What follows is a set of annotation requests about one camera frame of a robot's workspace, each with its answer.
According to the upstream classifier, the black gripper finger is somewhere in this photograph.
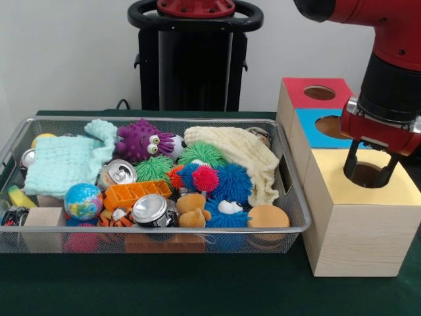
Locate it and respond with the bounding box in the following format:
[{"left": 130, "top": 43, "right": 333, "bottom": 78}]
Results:
[
  {"left": 377, "top": 153, "right": 401, "bottom": 188},
  {"left": 343, "top": 140, "right": 362, "bottom": 180}
]

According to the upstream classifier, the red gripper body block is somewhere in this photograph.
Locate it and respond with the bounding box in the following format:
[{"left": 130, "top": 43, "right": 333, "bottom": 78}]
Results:
[{"left": 339, "top": 97, "right": 421, "bottom": 156}]

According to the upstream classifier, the wooden three-hole box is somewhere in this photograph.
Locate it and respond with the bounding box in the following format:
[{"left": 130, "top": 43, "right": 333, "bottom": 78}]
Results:
[{"left": 275, "top": 77, "right": 421, "bottom": 279}]

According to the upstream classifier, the shallow metal mesh bin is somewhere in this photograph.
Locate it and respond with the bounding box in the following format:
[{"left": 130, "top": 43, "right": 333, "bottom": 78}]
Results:
[{"left": 0, "top": 115, "right": 312, "bottom": 254}]

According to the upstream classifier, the orange foam disc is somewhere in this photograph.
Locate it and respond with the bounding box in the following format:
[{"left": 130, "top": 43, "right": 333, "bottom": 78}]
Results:
[{"left": 247, "top": 204, "right": 291, "bottom": 230}]

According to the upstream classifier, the cream knitted cloth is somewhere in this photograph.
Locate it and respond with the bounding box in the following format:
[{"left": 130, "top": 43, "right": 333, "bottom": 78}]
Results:
[{"left": 184, "top": 126, "right": 280, "bottom": 207}]

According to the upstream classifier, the blue spiky ball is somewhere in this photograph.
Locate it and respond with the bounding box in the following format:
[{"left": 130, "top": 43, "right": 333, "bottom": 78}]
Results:
[{"left": 215, "top": 163, "right": 253, "bottom": 201}]

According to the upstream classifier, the blue spiky toy with eyes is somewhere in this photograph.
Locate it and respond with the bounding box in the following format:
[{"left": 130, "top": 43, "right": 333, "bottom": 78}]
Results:
[{"left": 204, "top": 197, "right": 251, "bottom": 228}]

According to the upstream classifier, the silver-top soda can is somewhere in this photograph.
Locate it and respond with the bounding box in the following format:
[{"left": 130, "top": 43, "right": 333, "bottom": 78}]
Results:
[{"left": 132, "top": 194, "right": 178, "bottom": 228}]

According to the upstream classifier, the purple spiky monster toy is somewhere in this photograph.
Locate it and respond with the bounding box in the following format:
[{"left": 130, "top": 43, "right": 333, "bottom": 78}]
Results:
[{"left": 114, "top": 118, "right": 175, "bottom": 164}]

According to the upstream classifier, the orange plastic tray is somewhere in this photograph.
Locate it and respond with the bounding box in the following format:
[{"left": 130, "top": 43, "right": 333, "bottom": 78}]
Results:
[{"left": 104, "top": 180, "right": 172, "bottom": 211}]

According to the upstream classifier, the dark green tablecloth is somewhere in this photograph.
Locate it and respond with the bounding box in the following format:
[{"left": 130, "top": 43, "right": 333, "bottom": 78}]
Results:
[{"left": 0, "top": 110, "right": 421, "bottom": 316}]

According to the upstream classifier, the globe print ball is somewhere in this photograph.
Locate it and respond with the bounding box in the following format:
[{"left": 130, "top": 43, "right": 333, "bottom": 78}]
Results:
[{"left": 64, "top": 183, "right": 104, "bottom": 221}]

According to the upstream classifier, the mint green knitted cloth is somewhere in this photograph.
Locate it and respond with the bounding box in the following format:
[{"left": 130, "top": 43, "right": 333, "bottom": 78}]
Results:
[{"left": 23, "top": 118, "right": 118, "bottom": 200}]

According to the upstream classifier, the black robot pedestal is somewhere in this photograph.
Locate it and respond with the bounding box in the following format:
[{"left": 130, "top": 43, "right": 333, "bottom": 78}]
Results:
[{"left": 127, "top": 0, "right": 264, "bottom": 112}]

